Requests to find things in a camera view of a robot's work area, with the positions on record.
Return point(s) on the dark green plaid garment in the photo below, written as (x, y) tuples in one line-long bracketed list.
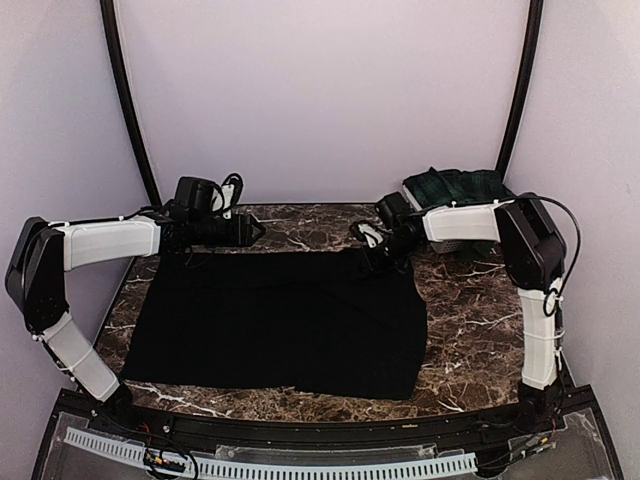
[(453, 187)]

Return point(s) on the black front rail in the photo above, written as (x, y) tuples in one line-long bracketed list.
[(487, 429)]

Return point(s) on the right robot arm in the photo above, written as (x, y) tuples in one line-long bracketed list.
[(533, 252)]

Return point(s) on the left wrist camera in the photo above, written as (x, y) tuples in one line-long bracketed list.
[(198, 199)]

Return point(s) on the white slotted cable duct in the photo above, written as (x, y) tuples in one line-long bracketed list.
[(233, 462)]

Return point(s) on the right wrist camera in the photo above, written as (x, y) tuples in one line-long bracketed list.
[(380, 225)]

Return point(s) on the right black frame post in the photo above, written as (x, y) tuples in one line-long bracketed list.
[(526, 64)]

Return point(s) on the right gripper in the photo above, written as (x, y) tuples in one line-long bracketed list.
[(372, 268)]

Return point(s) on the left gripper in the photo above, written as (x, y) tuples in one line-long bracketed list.
[(241, 235)]

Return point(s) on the white laundry basket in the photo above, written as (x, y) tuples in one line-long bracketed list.
[(448, 226)]

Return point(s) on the black t-shirt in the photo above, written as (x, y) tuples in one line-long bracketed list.
[(319, 322)]

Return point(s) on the black frame post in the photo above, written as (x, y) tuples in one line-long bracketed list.
[(526, 64), (120, 77)]

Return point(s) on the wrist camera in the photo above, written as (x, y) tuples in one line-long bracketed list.
[(380, 225), (198, 199)]

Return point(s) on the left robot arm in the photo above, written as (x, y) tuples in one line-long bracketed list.
[(49, 253)]

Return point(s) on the left black frame post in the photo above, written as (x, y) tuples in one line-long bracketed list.
[(120, 77)]

